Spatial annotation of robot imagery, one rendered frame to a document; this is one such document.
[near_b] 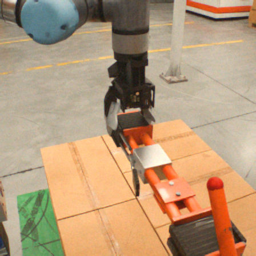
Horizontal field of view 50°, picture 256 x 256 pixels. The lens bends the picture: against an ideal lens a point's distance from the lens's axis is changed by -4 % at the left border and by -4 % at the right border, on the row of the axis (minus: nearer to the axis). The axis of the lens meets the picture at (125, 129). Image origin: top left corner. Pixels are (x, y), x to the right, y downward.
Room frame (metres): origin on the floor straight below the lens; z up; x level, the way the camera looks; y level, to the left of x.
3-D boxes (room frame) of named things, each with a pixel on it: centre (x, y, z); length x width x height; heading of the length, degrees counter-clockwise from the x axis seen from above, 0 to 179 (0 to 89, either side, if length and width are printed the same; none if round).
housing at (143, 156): (0.47, -0.05, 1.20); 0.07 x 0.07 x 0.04; 19
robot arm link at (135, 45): (0.58, -0.01, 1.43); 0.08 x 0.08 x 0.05
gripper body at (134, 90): (0.57, -0.01, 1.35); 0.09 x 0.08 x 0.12; 19
